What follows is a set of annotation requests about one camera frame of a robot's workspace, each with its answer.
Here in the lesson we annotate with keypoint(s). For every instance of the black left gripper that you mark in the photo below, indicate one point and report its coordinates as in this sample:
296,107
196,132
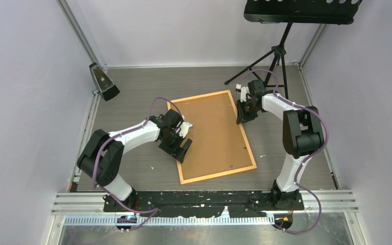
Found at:
177,152

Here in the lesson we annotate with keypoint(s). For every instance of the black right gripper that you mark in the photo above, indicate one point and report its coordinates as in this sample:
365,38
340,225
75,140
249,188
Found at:
242,117

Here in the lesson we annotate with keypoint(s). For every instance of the brown backing board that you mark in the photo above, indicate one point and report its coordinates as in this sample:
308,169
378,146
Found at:
213,137

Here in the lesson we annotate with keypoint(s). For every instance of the orange wooden picture frame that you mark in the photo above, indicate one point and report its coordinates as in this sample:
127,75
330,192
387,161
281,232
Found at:
213,135

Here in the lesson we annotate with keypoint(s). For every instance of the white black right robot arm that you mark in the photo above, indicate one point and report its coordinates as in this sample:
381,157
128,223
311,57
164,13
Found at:
302,135

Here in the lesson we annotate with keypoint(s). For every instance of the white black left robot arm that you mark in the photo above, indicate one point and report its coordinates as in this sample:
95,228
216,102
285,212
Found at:
101,157

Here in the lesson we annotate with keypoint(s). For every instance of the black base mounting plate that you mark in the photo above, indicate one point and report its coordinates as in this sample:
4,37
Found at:
206,204

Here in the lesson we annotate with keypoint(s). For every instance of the black metronome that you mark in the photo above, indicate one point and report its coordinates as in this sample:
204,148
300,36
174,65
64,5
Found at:
104,85

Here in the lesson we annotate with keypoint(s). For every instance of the black music stand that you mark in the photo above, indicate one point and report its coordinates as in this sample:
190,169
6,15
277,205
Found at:
290,12

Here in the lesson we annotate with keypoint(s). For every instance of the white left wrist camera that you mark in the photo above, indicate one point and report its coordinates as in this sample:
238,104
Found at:
183,127

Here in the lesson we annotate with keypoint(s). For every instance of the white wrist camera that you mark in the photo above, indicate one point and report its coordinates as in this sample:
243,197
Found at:
243,91
183,127

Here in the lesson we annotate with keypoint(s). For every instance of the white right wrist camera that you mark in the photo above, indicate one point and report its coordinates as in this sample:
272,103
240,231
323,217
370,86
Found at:
243,91

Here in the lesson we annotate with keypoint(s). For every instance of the aluminium rail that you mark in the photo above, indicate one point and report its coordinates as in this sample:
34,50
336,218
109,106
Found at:
101,203

